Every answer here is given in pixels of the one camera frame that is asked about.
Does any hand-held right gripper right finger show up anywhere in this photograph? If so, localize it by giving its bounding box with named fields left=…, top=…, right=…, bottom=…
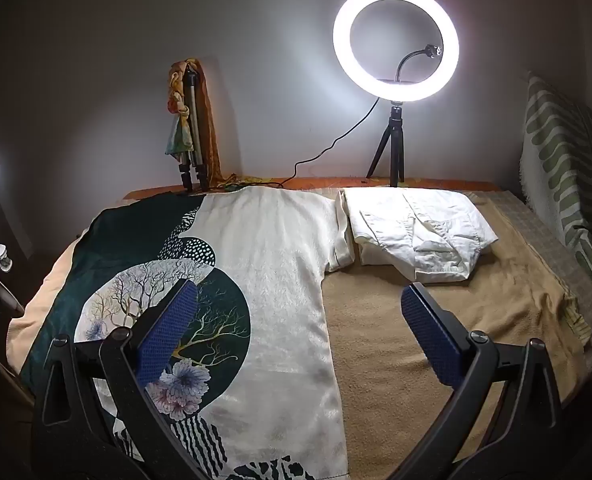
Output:
left=396, top=282, right=564, bottom=480

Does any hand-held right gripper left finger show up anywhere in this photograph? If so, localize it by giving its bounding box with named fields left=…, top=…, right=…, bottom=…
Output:
left=31, top=279, right=212, bottom=480

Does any green and white printed shirt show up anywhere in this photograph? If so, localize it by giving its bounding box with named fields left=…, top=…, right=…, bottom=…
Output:
left=20, top=186, right=357, bottom=480

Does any beige blanket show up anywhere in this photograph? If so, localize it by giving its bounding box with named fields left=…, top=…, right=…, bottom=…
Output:
left=6, top=195, right=592, bottom=480

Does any folded white shirt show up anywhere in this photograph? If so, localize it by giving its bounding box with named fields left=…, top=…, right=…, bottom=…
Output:
left=336, top=187, right=499, bottom=283

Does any colourful printed scarf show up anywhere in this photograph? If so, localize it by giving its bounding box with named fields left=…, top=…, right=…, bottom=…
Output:
left=163, top=62, right=197, bottom=156

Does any orange cloth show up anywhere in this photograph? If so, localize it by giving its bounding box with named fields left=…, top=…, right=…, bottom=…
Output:
left=171, top=59, right=224, bottom=188

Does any folded silver tripod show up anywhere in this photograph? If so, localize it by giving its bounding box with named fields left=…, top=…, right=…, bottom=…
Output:
left=178, top=66, right=212, bottom=193

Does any small black tripod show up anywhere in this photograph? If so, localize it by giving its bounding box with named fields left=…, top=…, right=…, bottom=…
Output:
left=366, top=100, right=407, bottom=188

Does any black gooseneck phone holder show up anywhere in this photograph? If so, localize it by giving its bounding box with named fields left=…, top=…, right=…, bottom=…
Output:
left=395, top=44, right=444, bottom=83

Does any black ring light cable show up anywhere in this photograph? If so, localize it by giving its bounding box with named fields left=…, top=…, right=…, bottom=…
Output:
left=278, top=96, right=381, bottom=190

